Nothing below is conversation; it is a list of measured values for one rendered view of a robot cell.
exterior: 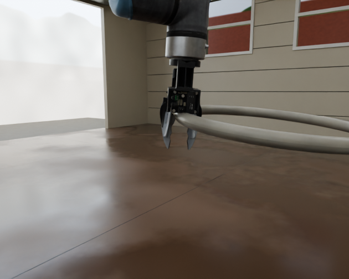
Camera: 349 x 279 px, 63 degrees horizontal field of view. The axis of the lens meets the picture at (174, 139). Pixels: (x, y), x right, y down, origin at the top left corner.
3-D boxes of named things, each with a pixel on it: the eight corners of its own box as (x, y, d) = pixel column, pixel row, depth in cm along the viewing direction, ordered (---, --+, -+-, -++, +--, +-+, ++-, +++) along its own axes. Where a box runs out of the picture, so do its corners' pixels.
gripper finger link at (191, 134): (189, 154, 67) (184, 115, 65) (187, 148, 73) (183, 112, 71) (202, 153, 67) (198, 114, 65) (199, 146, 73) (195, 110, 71)
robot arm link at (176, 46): (165, 40, 69) (206, 42, 69) (164, 61, 70) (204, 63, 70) (166, 35, 60) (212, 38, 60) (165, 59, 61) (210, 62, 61)
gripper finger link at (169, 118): (155, 150, 67) (166, 112, 65) (156, 144, 72) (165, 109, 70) (169, 153, 67) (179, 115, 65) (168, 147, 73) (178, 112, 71)
